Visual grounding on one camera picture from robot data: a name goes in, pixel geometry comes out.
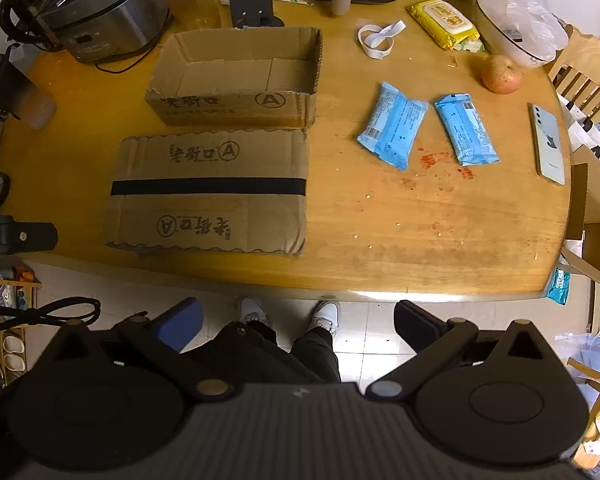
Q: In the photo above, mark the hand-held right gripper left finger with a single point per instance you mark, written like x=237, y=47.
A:
x=180, y=322

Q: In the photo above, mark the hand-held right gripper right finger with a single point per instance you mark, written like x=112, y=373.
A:
x=415, y=327

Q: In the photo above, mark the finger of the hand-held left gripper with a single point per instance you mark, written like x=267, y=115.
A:
x=25, y=235

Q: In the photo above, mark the cardboard box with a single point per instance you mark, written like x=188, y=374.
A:
x=230, y=105
x=205, y=210

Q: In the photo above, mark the blue snack packet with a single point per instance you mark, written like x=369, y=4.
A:
x=392, y=127
x=467, y=132

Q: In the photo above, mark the wooden shoe rack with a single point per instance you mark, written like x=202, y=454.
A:
x=10, y=285

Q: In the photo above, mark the small round black object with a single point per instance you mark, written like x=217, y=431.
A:
x=0, y=188

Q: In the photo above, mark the person's left white shoe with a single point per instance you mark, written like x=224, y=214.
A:
x=252, y=312

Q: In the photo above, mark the person's white shoe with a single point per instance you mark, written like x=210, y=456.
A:
x=252, y=312
x=327, y=317

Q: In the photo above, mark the person's left leg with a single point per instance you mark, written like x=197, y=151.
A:
x=260, y=355

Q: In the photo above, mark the person's leg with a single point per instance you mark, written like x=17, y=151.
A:
x=260, y=355
x=317, y=355

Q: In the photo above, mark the person's right white shoe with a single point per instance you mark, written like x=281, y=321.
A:
x=327, y=317

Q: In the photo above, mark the person's right leg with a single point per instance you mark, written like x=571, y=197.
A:
x=317, y=355

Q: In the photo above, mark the translucent plastic cup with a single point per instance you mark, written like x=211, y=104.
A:
x=35, y=107

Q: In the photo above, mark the teal packet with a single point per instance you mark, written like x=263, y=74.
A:
x=560, y=287

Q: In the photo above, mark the white smartphone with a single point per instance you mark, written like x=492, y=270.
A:
x=547, y=145

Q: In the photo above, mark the steel rice cooker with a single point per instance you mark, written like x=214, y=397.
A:
x=100, y=15

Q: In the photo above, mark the white paper bag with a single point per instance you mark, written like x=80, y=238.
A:
x=590, y=135

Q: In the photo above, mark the apple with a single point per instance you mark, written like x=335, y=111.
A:
x=501, y=76

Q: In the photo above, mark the yellow wet wipes pack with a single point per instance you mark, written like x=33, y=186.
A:
x=442, y=22

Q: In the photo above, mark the wooden chair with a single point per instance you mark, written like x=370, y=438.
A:
x=587, y=52

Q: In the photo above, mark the wrapped chopsticks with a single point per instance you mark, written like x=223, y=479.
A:
x=292, y=1

